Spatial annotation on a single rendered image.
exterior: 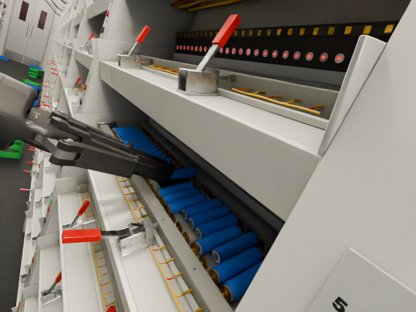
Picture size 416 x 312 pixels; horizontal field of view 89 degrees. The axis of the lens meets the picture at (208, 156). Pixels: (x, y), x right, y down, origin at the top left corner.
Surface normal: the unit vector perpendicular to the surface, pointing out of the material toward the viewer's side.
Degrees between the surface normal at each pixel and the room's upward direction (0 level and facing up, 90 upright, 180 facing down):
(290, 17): 90
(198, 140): 111
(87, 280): 20
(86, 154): 92
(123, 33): 90
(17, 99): 46
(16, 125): 85
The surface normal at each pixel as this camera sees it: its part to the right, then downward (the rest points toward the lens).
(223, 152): -0.83, 0.14
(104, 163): 0.64, 0.45
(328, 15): -0.73, -0.19
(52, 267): 0.12, -0.90
